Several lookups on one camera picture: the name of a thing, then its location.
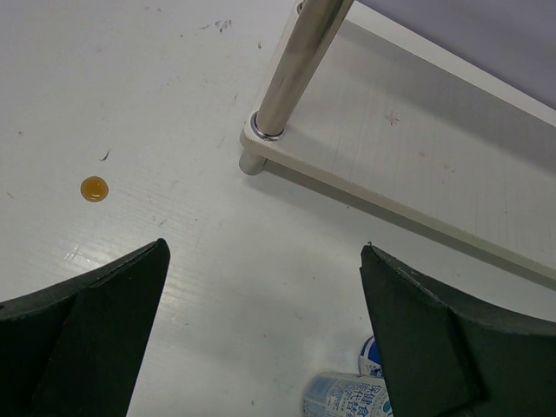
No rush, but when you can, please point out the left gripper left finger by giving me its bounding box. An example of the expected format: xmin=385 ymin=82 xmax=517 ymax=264
xmin=1 ymin=239 xmax=170 ymax=416

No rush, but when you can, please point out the blue-label water bottle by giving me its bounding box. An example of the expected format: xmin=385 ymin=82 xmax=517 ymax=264
xmin=302 ymin=336 xmax=394 ymax=417

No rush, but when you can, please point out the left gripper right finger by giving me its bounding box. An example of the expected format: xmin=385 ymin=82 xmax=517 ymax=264
xmin=360 ymin=244 xmax=555 ymax=416

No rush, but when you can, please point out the white two-tier shelf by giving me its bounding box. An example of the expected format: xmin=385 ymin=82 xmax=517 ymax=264
xmin=240 ymin=3 xmax=555 ymax=288

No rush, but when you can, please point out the orange drop on table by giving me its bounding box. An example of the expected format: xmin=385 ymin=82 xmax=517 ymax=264
xmin=80 ymin=176 xmax=109 ymax=202

